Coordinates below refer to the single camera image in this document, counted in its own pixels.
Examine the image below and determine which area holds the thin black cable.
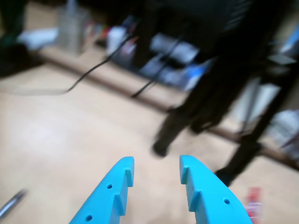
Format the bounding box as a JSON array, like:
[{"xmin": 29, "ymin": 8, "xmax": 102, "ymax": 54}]
[
  {"xmin": 132, "ymin": 37, "xmax": 183, "ymax": 98},
  {"xmin": 7, "ymin": 35, "xmax": 131, "ymax": 96}
]

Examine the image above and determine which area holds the black capped gel pen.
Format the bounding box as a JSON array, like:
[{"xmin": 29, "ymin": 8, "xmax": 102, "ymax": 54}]
[{"xmin": 0, "ymin": 188, "xmax": 28, "ymax": 219}]

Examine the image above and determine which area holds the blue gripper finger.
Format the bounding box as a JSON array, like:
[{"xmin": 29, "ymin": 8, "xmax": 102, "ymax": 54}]
[
  {"xmin": 179, "ymin": 154, "xmax": 254, "ymax": 224},
  {"xmin": 69, "ymin": 155, "xmax": 135, "ymax": 224}
]

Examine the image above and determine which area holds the clear plastic container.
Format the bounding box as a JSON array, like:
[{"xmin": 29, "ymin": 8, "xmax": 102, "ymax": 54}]
[{"xmin": 58, "ymin": 0, "xmax": 87, "ymax": 55}]

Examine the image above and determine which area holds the white plastic bottle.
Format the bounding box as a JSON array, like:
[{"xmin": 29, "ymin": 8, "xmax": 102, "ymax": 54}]
[{"xmin": 107, "ymin": 25, "xmax": 127, "ymax": 55}]

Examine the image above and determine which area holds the red retractable pen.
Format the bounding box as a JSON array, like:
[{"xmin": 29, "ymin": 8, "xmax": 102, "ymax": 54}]
[{"xmin": 244, "ymin": 186, "xmax": 263, "ymax": 220}]

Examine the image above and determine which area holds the black camera tripod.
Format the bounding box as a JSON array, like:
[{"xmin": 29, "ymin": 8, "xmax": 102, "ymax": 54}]
[{"xmin": 135, "ymin": 0, "xmax": 299, "ymax": 187}]

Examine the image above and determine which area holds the light wood background desk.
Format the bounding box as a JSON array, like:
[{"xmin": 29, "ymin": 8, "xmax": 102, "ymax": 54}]
[{"xmin": 23, "ymin": 0, "xmax": 299, "ymax": 171}]

